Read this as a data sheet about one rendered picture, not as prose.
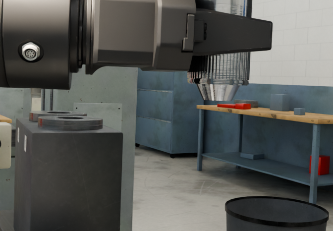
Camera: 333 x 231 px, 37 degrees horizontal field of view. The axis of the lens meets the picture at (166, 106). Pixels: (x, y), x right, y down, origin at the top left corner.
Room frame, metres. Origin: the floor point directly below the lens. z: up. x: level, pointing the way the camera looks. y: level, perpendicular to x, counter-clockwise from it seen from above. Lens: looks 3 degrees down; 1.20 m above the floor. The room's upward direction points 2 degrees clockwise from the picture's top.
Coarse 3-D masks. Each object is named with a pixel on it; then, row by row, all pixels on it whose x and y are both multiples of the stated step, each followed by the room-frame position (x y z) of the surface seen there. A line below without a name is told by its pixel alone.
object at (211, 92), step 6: (198, 84) 0.37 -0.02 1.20; (204, 84) 0.37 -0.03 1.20; (210, 84) 0.37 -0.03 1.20; (204, 90) 0.37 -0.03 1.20; (210, 90) 0.37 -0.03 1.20; (216, 90) 0.37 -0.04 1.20; (222, 90) 0.37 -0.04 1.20; (228, 90) 0.37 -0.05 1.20; (234, 90) 0.37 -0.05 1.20; (204, 96) 0.37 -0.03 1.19; (210, 96) 0.37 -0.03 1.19; (216, 96) 0.37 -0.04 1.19; (222, 96) 0.37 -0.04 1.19; (228, 96) 0.37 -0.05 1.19
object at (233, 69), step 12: (228, 12) 0.36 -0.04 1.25; (240, 12) 0.36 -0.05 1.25; (252, 12) 0.38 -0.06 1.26; (192, 60) 0.37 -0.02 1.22; (204, 60) 0.36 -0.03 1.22; (216, 60) 0.36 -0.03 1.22; (228, 60) 0.36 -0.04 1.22; (240, 60) 0.36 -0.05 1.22; (192, 72) 0.37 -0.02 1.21; (204, 72) 0.36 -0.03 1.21; (216, 72) 0.36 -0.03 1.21; (228, 72) 0.36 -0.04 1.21; (240, 72) 0.36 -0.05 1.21; (216, 84) 0.36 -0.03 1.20; (228, 84) 0.36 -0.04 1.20; (240, 84) 0.36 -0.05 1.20
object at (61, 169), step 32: (32, 128) 0.66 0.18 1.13; (64, 128) 0.66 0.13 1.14; (96, 128) 0.68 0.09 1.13; (32, 160) 0.62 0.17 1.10; (64, 160) 0.64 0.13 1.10; (96, 160) 0.65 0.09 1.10; (32, 192) 0.62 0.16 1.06; (64, 192) 0.64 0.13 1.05; (96, 192) 0.65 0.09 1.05; (32, 224) 0.62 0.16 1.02; (64, 224) 0.64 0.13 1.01; (96, 224) 0.65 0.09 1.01
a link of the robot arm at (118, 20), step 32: (32, 0) 0.32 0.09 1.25; (64, 0) 0.32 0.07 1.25; (96, 0) 0.33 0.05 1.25; (128, 0) 0.33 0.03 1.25; (160, 0) 0.32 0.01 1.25; (192, 0) 0.32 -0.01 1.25; (32, 32) 0.32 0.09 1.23; (64, 32) 0.32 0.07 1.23; (96, 32) 0.33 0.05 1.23; (128, 32) 0.33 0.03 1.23; (160, 32) 0.31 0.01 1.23; (192, 32) 0.31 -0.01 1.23; (32, 64) 0.33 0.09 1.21; (64, 64) 0.33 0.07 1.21; (96, 64) 0.35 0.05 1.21; (128, 64) 0.33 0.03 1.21; (160, 64) 0.33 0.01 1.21; (32, 96) 0.36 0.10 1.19
